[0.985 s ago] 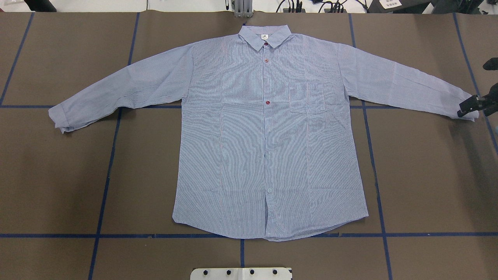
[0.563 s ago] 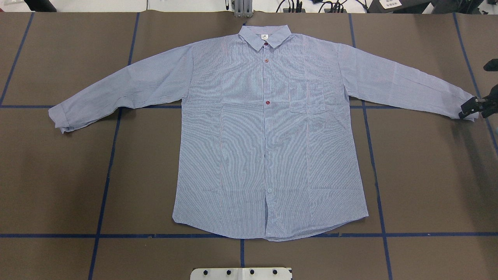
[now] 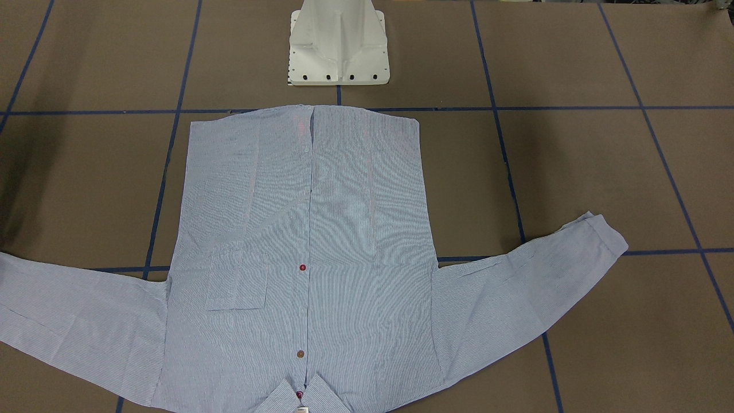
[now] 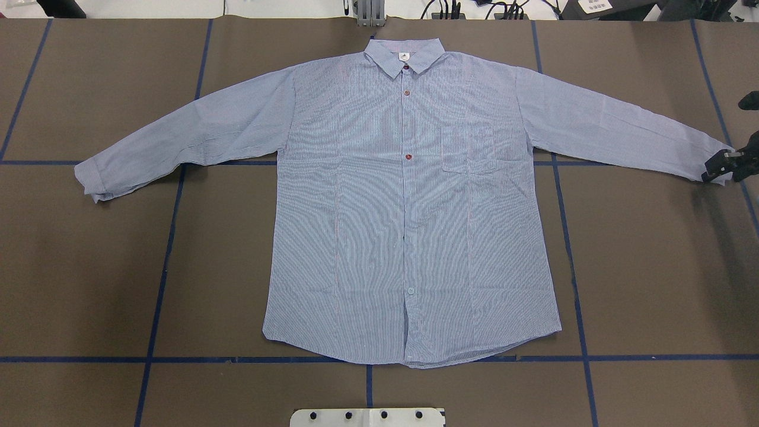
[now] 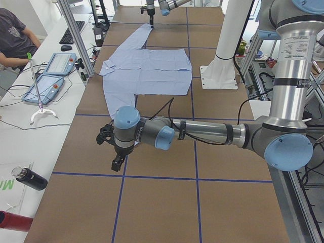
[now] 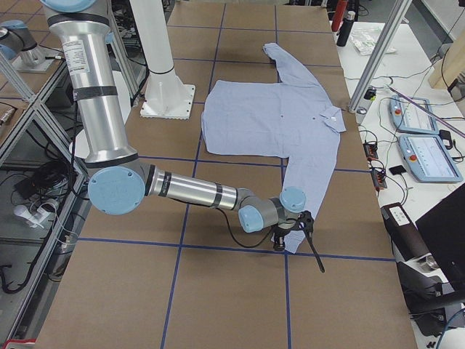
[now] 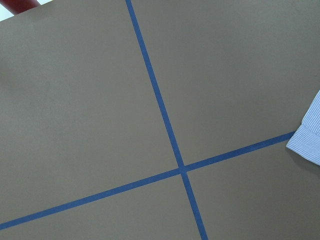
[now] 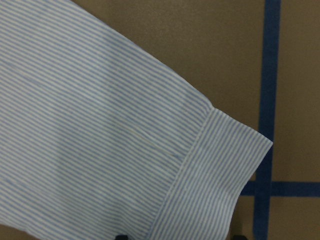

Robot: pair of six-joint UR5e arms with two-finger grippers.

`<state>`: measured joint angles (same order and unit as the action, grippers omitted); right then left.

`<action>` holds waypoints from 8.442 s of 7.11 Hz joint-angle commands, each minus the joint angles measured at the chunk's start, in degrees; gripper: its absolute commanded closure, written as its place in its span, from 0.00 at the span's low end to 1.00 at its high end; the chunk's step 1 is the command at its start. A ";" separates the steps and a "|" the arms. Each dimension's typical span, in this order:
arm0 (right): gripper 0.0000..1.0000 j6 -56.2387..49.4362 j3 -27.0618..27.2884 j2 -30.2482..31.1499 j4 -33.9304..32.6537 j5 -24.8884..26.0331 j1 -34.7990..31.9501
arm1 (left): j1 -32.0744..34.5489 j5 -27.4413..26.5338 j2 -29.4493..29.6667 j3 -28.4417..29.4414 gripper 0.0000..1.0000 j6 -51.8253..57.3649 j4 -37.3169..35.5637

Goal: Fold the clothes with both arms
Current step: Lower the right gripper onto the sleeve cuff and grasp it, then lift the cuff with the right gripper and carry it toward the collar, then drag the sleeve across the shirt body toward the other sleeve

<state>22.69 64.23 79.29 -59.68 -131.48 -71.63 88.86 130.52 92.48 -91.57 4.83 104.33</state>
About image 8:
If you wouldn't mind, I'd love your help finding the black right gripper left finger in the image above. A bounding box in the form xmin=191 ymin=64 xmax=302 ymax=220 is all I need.
xmin=115 ymin=234 xmax=128 ymax=240

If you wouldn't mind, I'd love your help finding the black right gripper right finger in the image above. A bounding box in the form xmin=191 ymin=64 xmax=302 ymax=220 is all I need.
xmin=232 ymin=235 xmax=247 ymax=240

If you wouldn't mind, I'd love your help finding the blue striped button shirt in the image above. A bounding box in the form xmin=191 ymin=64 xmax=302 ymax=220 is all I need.
xmin=0 ymin=0 xmax=273 ymax=240

